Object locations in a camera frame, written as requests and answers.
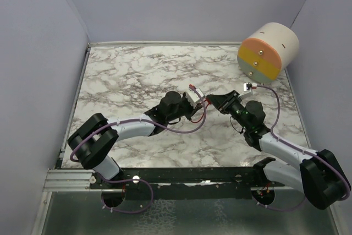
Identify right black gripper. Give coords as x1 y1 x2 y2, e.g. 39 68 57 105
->
208 90 250 130

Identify red padlock with cable shackle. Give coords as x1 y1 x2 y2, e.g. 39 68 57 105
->
189 100 211 123

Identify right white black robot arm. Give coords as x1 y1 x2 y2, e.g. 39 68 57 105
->
206 91 351 210

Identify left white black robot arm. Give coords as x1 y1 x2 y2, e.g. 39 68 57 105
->
68 89 205 188

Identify cylinder with striped face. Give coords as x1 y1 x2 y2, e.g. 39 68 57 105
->
237 22 299 84

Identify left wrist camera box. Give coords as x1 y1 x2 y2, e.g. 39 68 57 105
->
185 84 205 108

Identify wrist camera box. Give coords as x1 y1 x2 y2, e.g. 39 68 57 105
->
185 84 205 108
239 82 257 100

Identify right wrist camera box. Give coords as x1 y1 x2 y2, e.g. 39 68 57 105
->
239 82 257 100

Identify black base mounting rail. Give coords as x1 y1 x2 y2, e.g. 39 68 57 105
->
89 166 287 200

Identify aluminium frame extrusion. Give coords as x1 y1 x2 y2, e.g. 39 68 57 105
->
43 169 93 192

